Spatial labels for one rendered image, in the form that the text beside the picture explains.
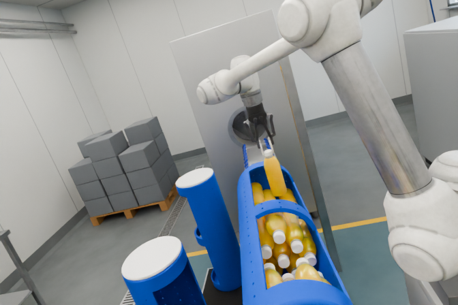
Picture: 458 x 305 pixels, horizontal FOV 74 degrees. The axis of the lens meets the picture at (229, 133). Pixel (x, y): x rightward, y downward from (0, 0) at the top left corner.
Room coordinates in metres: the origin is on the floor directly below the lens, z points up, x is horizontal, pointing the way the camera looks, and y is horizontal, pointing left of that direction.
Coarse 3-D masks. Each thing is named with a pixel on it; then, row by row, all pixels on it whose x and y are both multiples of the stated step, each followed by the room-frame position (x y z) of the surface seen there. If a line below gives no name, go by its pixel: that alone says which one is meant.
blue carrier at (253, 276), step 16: (240, 176) 1.42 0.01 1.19; (256, 176) 1.41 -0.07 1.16; (288, 176) 1.40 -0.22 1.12; (240, 192) 1.26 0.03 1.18; (240, 208) 1.14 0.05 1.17; (256, 208) 1.00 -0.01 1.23; (272, 208) 0.95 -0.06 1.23; (288, 208) 0.95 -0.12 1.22; (304, 208) 1.12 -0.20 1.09; (240, 224) 1.04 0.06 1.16; (256, 224) 0.91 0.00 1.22; (240, 240) 0.96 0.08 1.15; (256, 240) 0.82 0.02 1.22; (320, 240) 0.88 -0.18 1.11; (256, 256) 0.76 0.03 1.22; (320, 256) 0.89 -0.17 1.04; (256, 272) 0.70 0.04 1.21; (336, 272) 0.72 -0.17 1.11; (256, 288) 0.65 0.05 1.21; (272, 288) 0.61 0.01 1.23; (288, 288) 0.59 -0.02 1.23; (304, 288) 0.58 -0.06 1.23; (320, 288) 0.58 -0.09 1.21; (336, 288) 0.60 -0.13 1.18; (256, 304) 0.60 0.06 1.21; (272, 304) 0.57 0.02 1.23; (288, 304) 0.55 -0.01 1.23; (304, 304) 0.55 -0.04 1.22; (320, 304) 0.54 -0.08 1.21; (336, 304) 0.54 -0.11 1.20; (352, 304) 0.59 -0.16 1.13
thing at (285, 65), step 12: (288, 60) 1.90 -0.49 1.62; (288, 72) 1.91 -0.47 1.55; (288, 84) 1.91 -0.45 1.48; (288, 96) 1.92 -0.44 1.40; (300, 108) 1.90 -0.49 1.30; (300, 120) 1.91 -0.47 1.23; (300, 132) 1.91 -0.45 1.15; (300, 144) 1.95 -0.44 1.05; (312, 156) 1.90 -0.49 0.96; (312, 168) 1.91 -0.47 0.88; (312, 180) 1.91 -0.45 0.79; (312, 192) 1.96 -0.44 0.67; (324, 204) 1.90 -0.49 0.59; (324, 216) 1.91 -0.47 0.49; (324, 228) 1.91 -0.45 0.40; (336, 252) 1.90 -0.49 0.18; (336, 264) 1.91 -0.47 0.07
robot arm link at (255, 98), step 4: (252, 92) 1.26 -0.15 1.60; (256, 92) 1.26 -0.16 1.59; (260, 92) 1.28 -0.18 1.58; (244, 96) 1.27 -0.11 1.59; (248, 96) 1.26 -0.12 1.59; (252, 96) 1.26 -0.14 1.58; (256, 96) 1.26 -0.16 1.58; (260, 96) 1.27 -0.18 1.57; (244, 100) 1.28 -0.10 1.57; (248, 100) 1.26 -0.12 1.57; (252, 100) 1.26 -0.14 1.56; (256, 100) 1.26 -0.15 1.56; (260, 100) 1.27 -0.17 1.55; (244, 104) 1.28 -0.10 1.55; (248, 104) 1.26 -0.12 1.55; (252, 104) 1.26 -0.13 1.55; (256, 104) 1.27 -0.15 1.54
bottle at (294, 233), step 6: (288, 216) 1.01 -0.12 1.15; (294, 216) 1.02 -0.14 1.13; (288, 222) 0.98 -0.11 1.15; (294, 222) 0.97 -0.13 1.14; (288, 228) 0.94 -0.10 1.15; (294, 228) 0.93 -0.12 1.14; (300, 228) 0.94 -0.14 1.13; (288, 234) 0.92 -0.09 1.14; (294, 234) 0.91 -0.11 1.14; (300, 234) 0.91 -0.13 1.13; (288, 240) 0.91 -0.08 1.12; (294, 240) 0.89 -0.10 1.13; (300, 240) 0.89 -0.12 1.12
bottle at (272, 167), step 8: (264, 160) 1.29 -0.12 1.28; (272, 160) 1.27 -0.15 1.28; (264, 168) 1.29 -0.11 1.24; (272, 168) 1.26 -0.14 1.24; (280, 168) 1.28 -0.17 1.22; (272, 176) 1.26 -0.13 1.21; (280, 176) 1.27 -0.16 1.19; (272, 184) 1.27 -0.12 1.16; (280, 184) 1.26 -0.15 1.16; (272, 192) 1.28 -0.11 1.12; (280, 192) 1.26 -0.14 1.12
